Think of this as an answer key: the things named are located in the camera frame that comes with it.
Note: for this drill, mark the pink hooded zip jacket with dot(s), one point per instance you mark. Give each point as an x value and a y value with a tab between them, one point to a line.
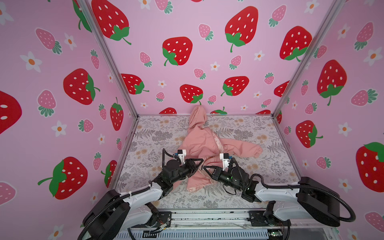
202	143

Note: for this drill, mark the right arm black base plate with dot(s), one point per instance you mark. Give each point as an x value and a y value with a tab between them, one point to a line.
258	219

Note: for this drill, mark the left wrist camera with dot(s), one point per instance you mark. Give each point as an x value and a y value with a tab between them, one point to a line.
180	156

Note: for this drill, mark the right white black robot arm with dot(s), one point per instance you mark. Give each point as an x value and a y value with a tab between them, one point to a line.
306	199

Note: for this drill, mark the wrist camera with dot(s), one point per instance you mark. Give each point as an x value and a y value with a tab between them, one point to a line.
225	158
180	156

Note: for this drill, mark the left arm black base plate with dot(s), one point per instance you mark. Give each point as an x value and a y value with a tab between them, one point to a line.
159	219

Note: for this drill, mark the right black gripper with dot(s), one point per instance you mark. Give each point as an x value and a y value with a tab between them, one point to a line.
216	173

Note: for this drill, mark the left aluminium corner post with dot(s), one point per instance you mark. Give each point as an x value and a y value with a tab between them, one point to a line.
90	17

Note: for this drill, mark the right aluminium corner post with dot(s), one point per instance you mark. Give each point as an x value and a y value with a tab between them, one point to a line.
325	25

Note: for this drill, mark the aluminium corner post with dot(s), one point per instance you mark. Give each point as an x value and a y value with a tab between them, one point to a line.
325	25
90	17

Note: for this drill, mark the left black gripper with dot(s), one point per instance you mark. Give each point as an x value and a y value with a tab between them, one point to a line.
188	167

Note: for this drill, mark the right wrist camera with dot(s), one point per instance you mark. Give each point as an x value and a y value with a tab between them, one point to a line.
225	158

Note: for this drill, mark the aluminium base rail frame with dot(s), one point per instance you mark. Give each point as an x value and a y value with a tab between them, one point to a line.
227	224

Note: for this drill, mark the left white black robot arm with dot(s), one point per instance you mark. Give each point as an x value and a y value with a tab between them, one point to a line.
116	212

